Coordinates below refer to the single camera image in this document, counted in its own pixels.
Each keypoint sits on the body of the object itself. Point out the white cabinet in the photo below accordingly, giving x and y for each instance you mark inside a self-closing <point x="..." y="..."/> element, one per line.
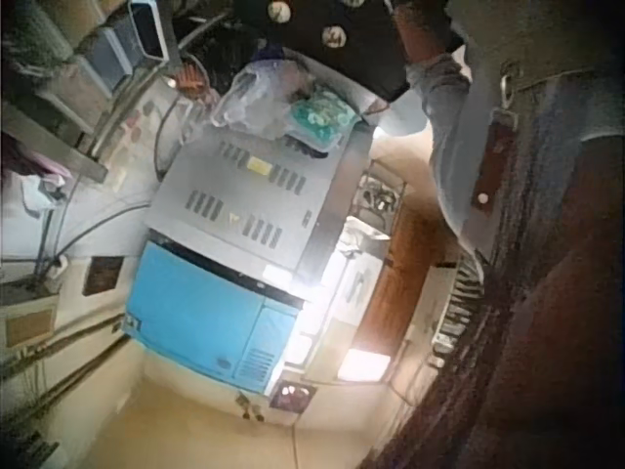
<point x="354" y="283"/>

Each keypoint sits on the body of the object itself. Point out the grey metal oven, blue front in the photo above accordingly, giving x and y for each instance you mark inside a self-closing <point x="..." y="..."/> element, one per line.
<point x="229" y="234"/>

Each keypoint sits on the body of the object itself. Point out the brown wooden door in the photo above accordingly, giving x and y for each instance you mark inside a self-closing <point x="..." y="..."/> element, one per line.
<point x="395" y="278"/>

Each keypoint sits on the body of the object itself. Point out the green patterned cloth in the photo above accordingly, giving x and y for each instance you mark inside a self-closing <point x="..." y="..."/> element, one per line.
<point x="320" y="117"/>

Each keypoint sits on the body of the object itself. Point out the clear plastic bag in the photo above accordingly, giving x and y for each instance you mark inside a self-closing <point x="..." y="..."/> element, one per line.
<point x="251" y="98"/>

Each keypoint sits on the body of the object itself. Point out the striped rack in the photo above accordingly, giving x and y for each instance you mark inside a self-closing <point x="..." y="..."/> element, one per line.
<point x="459" y="303"/>

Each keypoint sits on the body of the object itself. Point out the black panel with white knobs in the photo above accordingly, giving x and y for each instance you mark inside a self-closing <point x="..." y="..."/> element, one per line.
<point x="312" y="54"/>

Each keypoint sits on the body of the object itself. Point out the black bag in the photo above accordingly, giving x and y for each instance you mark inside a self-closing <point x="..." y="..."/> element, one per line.
<point x="227" y="56"/>

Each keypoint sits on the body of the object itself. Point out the orange ribbed object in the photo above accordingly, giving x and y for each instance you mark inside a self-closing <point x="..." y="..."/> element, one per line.
<point x="189" y="78"/>

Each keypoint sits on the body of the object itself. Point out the dark brown square tile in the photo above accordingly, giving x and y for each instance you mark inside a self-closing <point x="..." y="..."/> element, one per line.
<point x="102" y="274"/>

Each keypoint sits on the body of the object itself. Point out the white-rimmed plastic bin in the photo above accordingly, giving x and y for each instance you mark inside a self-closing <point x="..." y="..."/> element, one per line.
<point x="149" y="29"/>

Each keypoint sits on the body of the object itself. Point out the blue plastic bin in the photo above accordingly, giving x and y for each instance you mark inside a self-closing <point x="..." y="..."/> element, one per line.
<point x="110" y="58"/>

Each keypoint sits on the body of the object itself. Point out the pink and white cloth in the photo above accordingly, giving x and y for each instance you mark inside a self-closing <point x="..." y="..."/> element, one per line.
<point x="41" y="183"/>

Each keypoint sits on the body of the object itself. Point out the brown cardboard piece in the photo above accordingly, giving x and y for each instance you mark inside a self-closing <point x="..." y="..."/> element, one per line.
<point x="29" y="327"/>

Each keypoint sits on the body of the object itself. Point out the cluttered grey shelf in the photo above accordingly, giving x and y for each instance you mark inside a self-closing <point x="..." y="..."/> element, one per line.
<point x="44" y="93"/>

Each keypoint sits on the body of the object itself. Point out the wall socket plate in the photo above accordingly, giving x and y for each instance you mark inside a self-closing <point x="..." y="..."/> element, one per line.
<point x="293" y="395"/>

